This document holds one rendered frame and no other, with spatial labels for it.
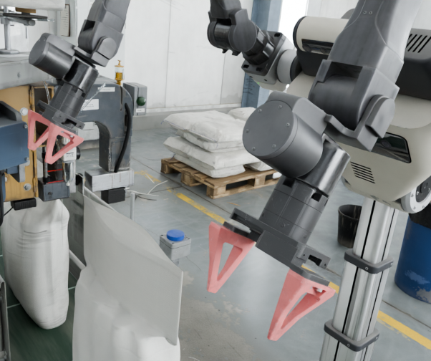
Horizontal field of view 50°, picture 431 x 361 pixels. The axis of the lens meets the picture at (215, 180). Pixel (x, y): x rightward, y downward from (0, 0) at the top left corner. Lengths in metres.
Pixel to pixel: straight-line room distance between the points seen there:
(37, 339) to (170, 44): 4.99
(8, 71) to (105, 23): 0.26
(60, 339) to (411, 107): 1.43
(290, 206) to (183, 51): 6.05
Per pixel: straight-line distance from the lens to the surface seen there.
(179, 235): 1.54
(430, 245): 3.04
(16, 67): 1.12
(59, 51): 0.93
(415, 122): 0.99
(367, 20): 0.52
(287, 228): 0.47
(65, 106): 0.95
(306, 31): 0.98
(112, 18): 0.96
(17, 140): 1.05
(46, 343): 1.87
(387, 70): 0.51
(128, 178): 1.49
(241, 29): 1.13
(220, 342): 2.47
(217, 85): 6.94
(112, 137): 1.42
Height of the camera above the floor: 1.56
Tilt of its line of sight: 20 degrees down
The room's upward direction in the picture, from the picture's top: 6 degrees clockwise
